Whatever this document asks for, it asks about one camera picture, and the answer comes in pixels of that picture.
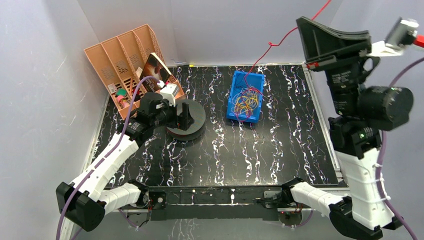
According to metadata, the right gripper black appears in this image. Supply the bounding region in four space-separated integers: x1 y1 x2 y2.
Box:
298 16 374 118

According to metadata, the red wire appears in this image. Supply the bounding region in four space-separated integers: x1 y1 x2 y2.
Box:
243 0 332 97

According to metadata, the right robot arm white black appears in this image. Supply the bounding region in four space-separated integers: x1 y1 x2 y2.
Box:
279 16 419 240

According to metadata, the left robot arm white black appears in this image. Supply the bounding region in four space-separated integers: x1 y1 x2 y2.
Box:
55 92 194 232

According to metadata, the red black small item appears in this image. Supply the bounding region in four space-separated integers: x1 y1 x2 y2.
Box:
131 88 141 102

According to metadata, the brown book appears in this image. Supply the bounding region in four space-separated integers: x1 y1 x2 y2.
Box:
139 52 172 92

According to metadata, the blue plastic bin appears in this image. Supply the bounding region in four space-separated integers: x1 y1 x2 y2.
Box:
226 70 265 123

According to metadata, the green tape roll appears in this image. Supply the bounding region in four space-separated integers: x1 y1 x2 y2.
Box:
115 88 127 97

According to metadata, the orange file organizer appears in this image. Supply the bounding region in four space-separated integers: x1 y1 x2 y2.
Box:
84 24 185 119

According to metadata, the grey perforated cable spool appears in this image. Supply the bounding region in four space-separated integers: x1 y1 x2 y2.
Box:
166 99 206 141

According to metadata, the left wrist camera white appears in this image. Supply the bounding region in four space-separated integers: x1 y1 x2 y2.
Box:
159 83 179 107

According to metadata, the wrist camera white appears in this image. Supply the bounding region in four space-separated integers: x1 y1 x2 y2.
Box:
366 17 424 57
159 83 179 107

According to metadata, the bundle of coloured wires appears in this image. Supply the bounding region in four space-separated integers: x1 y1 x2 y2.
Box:
230 84 263 118

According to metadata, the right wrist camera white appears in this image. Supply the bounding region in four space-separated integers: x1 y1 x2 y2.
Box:
366 17 424 57

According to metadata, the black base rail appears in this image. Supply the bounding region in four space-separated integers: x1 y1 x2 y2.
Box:
149 185 282 221

